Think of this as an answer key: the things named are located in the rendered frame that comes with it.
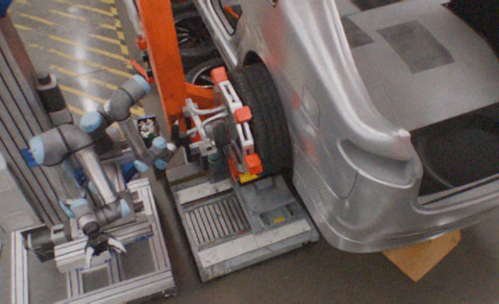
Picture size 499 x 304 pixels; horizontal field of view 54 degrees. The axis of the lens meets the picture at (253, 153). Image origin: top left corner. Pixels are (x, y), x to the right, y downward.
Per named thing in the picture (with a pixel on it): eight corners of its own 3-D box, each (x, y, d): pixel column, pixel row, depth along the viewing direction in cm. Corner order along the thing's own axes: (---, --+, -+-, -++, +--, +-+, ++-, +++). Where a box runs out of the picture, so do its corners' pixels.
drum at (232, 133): (243, 142, 296) (241, 125, 286) (209, 152, 292) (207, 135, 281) (235, 126, 305) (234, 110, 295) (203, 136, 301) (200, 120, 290)
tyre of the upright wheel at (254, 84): (301, 105, 255) (255, 40, 299) (258, 118, 250) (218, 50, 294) (299, 187, 303) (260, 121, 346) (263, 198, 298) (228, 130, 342)
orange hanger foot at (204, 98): (264, 111, 350) (263, 73, 325) (194, 133, 340) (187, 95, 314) (256, 97, 361) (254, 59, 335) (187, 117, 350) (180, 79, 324)
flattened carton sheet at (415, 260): (467, 234, 336) (469, 231, 334) (415, 283, 315) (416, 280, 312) (431, 207, 352) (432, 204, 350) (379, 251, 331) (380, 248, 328)
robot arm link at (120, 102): (110, 103, 237) (148, 176, 268) (127, 90, 243) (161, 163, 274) (95, 99, 244) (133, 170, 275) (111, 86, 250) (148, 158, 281)
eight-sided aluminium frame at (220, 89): (257, 187, 299) (252, 122, 258) (246, 190, 297) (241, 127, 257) (227, 127, 333) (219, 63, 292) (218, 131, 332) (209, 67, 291)
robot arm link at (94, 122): (81, 136, 286) (73, 119, 276) (98, 122, 293) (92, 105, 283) (95, 144, 281) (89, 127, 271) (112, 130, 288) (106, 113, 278)
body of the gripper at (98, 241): (111, 252, 206) (100, 231, 213) (109, 239, 200) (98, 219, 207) (94, 259, 202) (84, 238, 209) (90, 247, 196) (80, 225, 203)
